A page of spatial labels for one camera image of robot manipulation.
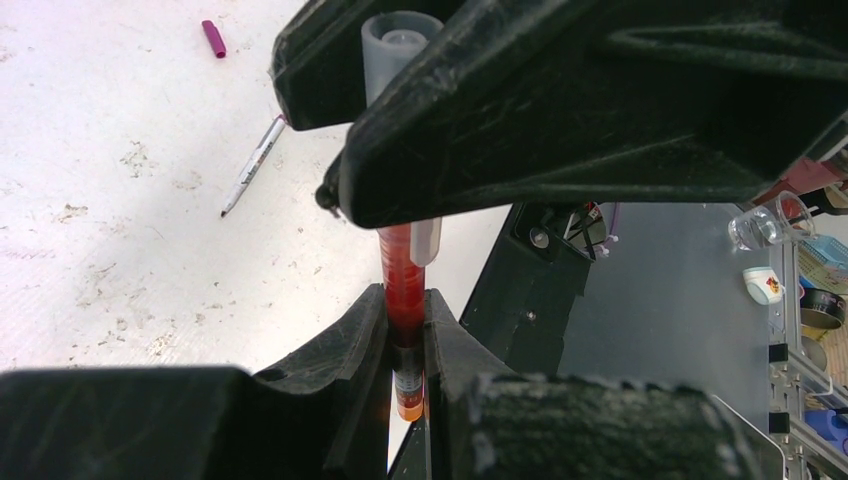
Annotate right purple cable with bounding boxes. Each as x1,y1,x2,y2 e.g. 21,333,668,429
596,202,624,260

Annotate red pen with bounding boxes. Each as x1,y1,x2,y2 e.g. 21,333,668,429
378,224,425,422

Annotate white ceramic cup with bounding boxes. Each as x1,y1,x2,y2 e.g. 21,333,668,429
742,267,785,305

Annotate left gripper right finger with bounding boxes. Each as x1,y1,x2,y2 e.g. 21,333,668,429
423,289,785,479

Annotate clear glass cup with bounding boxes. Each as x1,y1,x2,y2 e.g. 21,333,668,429
727,191,817,251

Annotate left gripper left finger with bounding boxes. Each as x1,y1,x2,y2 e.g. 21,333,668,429
1,284,391,479

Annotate magenta pen cap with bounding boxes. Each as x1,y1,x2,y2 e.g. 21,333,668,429
201,20,227,59

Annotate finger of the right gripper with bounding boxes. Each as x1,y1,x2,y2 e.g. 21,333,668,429
271,0,462,131
315,1,847,229

